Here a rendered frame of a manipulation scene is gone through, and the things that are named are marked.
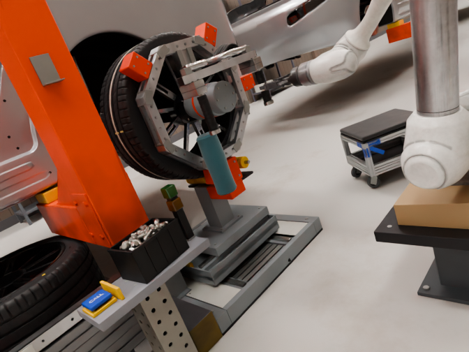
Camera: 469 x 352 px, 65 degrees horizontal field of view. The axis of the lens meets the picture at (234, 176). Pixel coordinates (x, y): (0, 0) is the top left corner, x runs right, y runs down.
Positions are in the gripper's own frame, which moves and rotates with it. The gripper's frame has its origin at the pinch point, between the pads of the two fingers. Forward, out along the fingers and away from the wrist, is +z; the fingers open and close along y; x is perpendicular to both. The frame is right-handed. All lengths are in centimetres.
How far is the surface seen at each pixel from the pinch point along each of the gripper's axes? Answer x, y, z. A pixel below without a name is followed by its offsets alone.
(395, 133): -53, 76, -16
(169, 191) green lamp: -18, -61, 2
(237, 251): -67, -28, 23
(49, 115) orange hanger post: 18, -80, 17
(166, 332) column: -57, -84, 0
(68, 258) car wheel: -32, -89, 44
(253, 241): -69, -17, 23
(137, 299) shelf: -39, -89, -4
